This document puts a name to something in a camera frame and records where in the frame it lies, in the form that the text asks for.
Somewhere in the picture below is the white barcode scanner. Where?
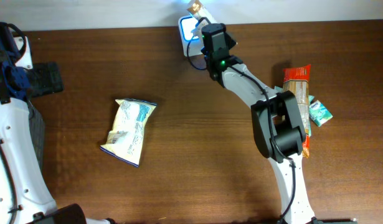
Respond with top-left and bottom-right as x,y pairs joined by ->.
178,16 -> 203,57

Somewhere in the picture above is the grey plastic mesh basket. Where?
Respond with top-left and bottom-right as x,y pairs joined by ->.
27,101 -> 45,170

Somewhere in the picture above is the small teal tissue pack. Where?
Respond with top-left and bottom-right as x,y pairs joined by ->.
309,100 -> 333,127

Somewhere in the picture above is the white blue printed bag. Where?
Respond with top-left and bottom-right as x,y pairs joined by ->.
100,98 -> 157,167

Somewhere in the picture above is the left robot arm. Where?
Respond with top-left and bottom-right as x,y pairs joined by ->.
0,22 -> 96,223

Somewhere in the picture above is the black right camera cable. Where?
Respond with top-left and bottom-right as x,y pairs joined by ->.
186,17 -> 212,71

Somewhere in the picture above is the white tube with beige cap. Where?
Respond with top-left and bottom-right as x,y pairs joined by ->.
187,0 -> 217,35

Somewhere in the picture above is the mint green wet wipes pack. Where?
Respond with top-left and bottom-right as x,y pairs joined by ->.
274,86 -> 314,137

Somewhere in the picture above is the red spaghetti packet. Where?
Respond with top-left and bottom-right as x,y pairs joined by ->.
283,65 -> 311,158

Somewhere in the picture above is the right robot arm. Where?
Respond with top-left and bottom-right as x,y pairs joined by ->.
200,23 -> 320,223

